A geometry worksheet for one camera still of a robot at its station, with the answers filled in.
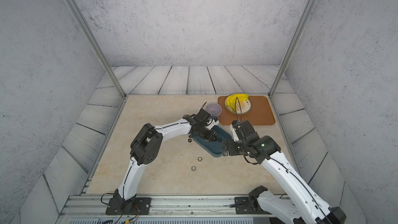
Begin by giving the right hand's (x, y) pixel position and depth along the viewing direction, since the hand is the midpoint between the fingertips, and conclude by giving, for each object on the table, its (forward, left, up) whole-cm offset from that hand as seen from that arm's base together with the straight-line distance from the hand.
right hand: (231, 146), depth 73 cm
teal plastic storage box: (+8, +7, -17) cm, 20 cm away
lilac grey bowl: (+36, +7, -15) cm, 39 cm away
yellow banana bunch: (+43, -6, -13) cm, 45 cm away
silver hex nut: (+1, +16, -19) cm, 24 cm away
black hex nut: (+13, +22, -18) cm, 31 cm away
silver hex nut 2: (-4, +19, -18) cm, 26 cm away
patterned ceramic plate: (+40, -13, -19) cm, 47 cm away
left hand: (+11, +5, -15) cm, 19 cm away
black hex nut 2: (+13, +4, -18) cm, 23 cm away
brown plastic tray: (+35, -27, -18) cm, 47 cm away
